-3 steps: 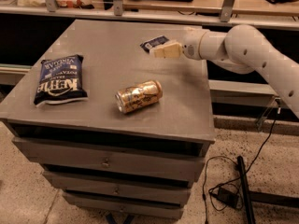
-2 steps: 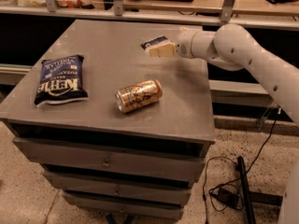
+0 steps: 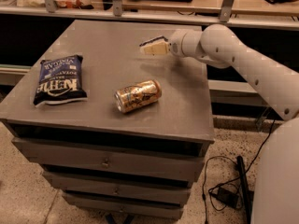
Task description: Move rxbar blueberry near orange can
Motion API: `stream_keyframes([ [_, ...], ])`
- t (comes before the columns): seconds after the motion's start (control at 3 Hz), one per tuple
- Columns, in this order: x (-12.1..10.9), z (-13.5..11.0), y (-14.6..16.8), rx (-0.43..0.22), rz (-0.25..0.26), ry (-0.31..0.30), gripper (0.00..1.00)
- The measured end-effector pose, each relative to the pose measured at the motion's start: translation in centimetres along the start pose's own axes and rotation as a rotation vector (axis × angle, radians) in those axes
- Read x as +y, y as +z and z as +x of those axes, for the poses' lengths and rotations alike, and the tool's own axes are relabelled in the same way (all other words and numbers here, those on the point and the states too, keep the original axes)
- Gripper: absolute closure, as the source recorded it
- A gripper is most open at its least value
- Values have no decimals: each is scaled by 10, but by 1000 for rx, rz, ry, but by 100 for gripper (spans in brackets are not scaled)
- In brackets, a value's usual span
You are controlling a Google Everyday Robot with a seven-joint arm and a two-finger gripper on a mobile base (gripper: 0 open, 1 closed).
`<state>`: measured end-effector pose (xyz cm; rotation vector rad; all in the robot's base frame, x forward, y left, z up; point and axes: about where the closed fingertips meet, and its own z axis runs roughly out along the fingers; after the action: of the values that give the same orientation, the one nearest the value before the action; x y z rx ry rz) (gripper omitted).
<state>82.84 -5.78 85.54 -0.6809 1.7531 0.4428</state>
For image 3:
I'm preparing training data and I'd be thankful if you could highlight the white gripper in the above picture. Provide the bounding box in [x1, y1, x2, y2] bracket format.
[140, 29, 203, 58]

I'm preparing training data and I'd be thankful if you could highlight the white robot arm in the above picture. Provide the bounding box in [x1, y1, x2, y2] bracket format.
[140, 24, 299, 224]

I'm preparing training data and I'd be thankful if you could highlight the orange gold soda can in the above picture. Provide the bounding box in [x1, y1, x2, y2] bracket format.
[114, 79, 162, 113]

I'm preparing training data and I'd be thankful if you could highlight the grey drawer cabinet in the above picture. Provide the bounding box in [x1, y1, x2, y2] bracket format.
[1, 21, 214, 209]

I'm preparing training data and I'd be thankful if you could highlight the blue kettle chips bag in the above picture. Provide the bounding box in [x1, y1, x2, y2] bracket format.
[34, 55, 87, 107]

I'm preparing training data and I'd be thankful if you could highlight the top grey drawer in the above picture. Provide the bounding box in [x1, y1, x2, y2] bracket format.
[12, 137, 203, 182]

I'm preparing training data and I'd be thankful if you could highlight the grey drawer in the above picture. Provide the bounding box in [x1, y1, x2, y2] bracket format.
[43, 171, 191, 206]
[63, 192, 183, 219]
[12, 137, 203, 182]

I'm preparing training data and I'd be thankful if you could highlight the middle grey drawer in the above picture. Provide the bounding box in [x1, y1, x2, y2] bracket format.
[43, 171, 191, 206]

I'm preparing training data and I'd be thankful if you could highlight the black floor bar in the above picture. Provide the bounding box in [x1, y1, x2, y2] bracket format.
[236, 156, 253, 224]

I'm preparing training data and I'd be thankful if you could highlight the black power adapter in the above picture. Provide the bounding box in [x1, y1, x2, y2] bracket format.
[217, 188, 238, 208]

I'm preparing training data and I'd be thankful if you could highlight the bottom grey drawer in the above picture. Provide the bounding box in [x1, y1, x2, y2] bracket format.
[63, 192, 183, 219]

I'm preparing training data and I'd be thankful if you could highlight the metal window rail frame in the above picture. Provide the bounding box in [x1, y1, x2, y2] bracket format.
[0, 0, 299, 31]

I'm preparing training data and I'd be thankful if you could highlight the black cable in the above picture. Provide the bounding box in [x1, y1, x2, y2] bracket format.
[201, 118, 277, 224]

